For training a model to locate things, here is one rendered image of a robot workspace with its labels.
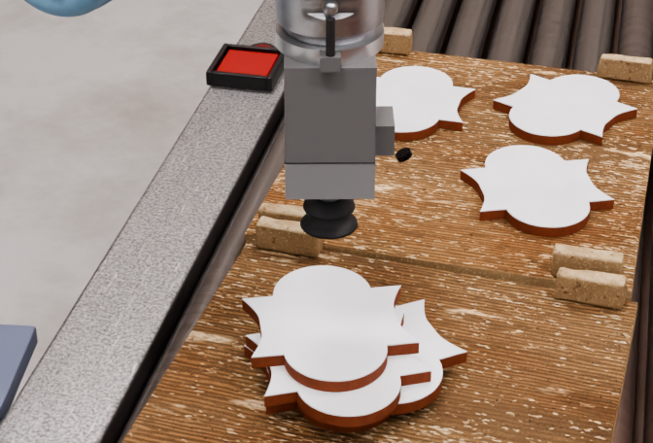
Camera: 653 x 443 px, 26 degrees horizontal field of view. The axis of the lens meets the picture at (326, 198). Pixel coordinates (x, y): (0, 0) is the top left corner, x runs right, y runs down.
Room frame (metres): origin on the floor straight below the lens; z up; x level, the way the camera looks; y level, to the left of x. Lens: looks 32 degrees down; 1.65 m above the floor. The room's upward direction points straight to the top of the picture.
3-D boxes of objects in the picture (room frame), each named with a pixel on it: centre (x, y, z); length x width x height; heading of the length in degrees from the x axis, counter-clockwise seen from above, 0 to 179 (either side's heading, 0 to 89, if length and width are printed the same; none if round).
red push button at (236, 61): (1.44, 0.09, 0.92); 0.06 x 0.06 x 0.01; 78
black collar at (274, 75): (1.44, 0.09, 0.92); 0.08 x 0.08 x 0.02; 78
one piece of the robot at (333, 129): (0.88, -0.01, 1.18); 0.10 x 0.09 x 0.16; 91
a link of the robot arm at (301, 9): (0.88, 0.00, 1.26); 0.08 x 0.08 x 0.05
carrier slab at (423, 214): (1.23, -0.15, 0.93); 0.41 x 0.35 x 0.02; 165
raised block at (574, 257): (1.01, -0.23, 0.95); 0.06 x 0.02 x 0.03; 75
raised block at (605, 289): (0.97, -0.22, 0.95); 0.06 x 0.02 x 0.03; 73
